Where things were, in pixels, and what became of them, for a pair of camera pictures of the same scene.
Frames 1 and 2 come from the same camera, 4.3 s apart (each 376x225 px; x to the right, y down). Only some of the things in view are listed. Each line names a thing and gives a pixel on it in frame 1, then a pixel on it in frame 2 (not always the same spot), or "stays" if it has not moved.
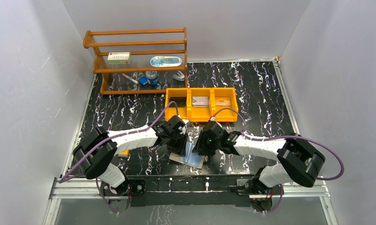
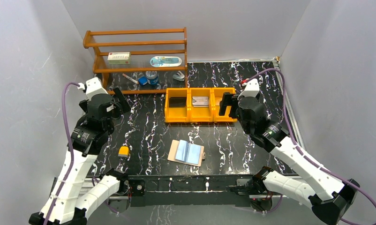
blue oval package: (157, 61) stays
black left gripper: (180, 144) → (122, 101)
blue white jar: (152, 78) stays
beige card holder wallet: (194, 159) stays
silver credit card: (200, 101) stays
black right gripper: (200, 145) → (229, 100)
